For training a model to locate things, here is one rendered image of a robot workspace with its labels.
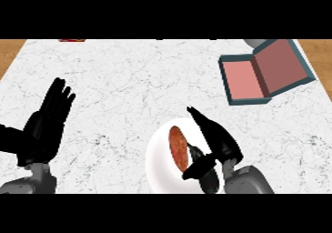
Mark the teal and pink cardboard box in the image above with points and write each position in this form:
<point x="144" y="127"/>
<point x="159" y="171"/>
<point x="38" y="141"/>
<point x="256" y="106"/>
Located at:
<point x="265" y="71"/>

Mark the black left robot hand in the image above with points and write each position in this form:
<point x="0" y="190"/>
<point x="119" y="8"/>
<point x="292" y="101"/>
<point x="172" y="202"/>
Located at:
<point x="41" y="130"/>

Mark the red and yellow object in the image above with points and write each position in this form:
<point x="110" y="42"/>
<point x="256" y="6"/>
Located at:
<point x="71" y="40"/>

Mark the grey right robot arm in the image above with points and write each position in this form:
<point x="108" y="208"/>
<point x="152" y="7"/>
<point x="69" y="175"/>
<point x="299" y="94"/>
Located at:
<point x="246" y="180"/>

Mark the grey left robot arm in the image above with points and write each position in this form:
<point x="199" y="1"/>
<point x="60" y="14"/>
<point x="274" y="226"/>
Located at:
<point x="31" y="182"/>

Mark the orange-brown sweet potato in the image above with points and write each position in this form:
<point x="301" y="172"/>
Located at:
<point x="177" y="148"/>

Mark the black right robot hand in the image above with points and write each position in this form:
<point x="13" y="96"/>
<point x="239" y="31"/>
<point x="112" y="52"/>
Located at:
<point x="217" y="139"/>

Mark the white plate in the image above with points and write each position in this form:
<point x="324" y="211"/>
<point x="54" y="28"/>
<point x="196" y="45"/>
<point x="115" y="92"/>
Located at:
<point x="165" y="160"/>

